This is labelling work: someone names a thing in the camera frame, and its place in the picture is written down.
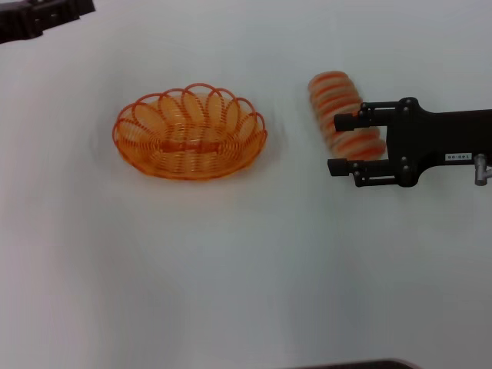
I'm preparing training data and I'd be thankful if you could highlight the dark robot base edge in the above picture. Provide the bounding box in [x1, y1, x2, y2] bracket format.
[295, 358, 418, 369]

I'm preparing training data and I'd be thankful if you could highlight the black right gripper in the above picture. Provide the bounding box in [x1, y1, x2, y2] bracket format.
[326, 97, 492, 188]

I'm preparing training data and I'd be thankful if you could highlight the silver cable connector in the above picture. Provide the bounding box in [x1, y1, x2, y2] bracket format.
[473, 153, 492, 187]

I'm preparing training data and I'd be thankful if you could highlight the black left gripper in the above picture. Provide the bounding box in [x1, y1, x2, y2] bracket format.
[0, 0, 95, 44]

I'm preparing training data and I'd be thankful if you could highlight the orange striped bread loaf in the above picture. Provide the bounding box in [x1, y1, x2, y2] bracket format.
[307, 70, 387, 161]

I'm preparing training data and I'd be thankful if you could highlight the orange wire basket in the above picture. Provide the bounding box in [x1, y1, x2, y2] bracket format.
[111, 81, 269, 181]

